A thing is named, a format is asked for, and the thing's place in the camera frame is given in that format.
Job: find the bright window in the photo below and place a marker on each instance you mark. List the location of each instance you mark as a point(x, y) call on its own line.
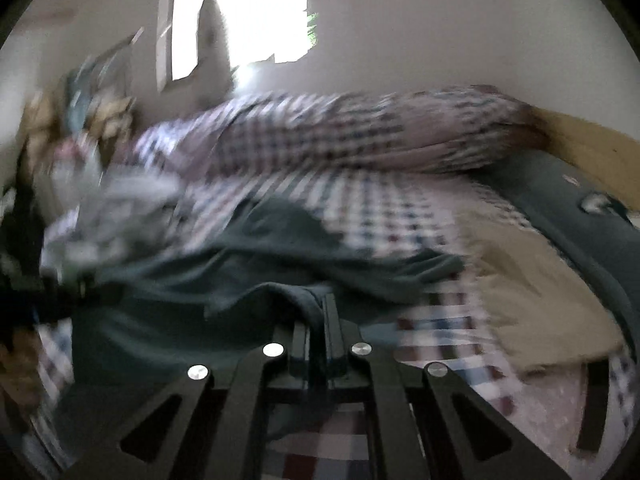
point(241, 32)

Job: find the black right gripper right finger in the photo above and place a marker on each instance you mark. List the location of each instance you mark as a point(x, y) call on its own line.
point(424, 422)

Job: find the dark teal t-shirt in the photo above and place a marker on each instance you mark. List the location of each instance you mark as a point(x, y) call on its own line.
point(144, 322)

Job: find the cardboard boxes stack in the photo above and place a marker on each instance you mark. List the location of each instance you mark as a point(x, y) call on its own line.
point(93, 102)

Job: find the teal dog print pillow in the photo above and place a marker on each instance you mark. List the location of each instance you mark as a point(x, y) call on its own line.
point(603, 247)

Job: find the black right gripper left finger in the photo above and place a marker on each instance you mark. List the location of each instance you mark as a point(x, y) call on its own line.
point(207, 424)

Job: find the plaid rolled duvet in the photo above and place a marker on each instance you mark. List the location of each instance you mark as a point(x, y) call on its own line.
point(435, 131)

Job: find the light blue garment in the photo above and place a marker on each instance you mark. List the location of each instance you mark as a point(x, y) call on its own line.
point(132, 214)

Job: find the tan folded garment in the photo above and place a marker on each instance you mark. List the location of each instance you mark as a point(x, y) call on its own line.
point(542, 312)

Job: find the plaid bed sheet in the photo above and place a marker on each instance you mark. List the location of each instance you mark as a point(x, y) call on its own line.
point(584, 417)

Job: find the wooden bed headboard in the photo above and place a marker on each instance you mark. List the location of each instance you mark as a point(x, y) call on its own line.
point(607, 156)

